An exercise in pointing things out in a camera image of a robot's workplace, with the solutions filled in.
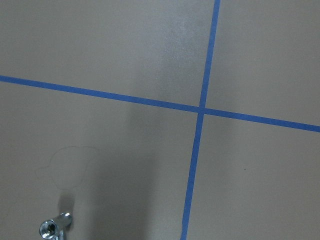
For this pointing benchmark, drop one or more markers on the chrome metal angle valve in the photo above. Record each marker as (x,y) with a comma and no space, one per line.
(56,228)

